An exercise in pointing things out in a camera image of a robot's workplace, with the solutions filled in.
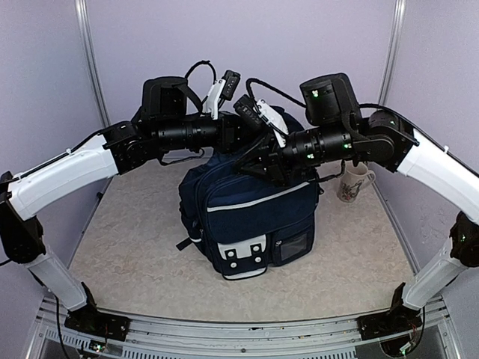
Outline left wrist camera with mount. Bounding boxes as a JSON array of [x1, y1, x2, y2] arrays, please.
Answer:
[[202, 70, 240, 120]]

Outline right aluminium frame post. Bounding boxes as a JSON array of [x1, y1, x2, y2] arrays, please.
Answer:
[[378, 0, 406, 105]]

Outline left aluminium frame post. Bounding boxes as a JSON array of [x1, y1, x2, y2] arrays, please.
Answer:
[[74, 0, 111, 127]]

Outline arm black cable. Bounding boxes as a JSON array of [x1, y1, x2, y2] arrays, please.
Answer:
[[185, 59, 219, 90], [245, 77, 306, 113]]

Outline front aluminium rail base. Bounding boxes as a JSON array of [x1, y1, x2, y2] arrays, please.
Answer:
[[21, 297, 463, 358]]

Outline navy blue student backpack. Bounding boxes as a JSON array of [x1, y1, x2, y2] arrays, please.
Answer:
[[175, 105, 325, 281]]

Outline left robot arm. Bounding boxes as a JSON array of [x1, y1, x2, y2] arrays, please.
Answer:
[[1, 71, 246, 333]]

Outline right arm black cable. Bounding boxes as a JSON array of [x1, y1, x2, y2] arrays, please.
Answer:
[[245, 77, 306, 113]]

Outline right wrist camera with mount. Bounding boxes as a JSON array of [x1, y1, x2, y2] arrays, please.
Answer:
[[234, 95, 289, 148]]

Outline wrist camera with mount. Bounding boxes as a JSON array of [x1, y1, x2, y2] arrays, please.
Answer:
[[202, 70, 240, 120], [234, 95, 289, 148]]

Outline white cartoon mug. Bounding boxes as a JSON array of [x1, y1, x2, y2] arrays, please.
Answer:
[[336, 163, 376, 203]]

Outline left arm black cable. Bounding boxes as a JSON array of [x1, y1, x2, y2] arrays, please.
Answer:
[[185, 59, 219, 90]]

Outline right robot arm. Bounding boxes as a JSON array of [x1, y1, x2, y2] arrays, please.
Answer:
[[234, 73, 478, 332]]

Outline aluminium frame post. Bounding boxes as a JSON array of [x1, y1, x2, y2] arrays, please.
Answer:
[[378, 0, 406, 105], [74, 0, 111, 127]]

